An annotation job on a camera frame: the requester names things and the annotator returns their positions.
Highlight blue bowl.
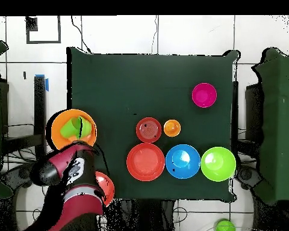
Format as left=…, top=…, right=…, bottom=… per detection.
left=165, top=144, right=201, bottom=179

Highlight pink bowl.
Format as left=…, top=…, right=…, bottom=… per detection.
left=191, top=82, right=218, bottom=108

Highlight large red bowl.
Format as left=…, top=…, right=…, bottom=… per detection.
left=126, top=143, right=166, bottom=182
left=95, top=171, right=116, bottom=207

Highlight green cup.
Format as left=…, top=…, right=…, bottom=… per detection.
left=60, top=120, right=81, bottom=141

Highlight large green bowl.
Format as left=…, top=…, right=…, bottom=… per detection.
left=200, top=146, right=237, bottom=182

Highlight large orange bowl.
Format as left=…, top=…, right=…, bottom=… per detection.
left=51, top=108, right=98, bottom=150

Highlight small red bowl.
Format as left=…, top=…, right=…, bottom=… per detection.
left=135, top=117, right=163, bottom=144

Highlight orange cup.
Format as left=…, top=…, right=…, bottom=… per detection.
left=163, top=119, right=182, bottom=138

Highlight dark green table cloth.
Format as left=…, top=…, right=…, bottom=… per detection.
left=66, top=46, right=241, bottom=202

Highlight blue tape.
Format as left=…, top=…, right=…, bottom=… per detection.
left=34, top=73, right=49, bottom=92

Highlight black chair base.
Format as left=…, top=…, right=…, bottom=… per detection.
left=233, top=165, right=263, bottom=191
left=0, top=162, right=42, bottom=189

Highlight green bowl on floor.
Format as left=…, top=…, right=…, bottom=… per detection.
left=215, top=218, right=237, bottom=231

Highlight thin black cable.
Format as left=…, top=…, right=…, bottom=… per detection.
left=70, top=15, right=92, bottom=54
left=151, top=15, right=159, bottom=55

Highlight black stool frame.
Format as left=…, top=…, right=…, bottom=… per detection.
left=232, top=81, right=264, bottom=167
left=1, top=76, right=48, bottom=164

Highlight tangle of black cables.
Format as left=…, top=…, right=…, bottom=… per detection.
left=2, top=141, right=54, bottom=222

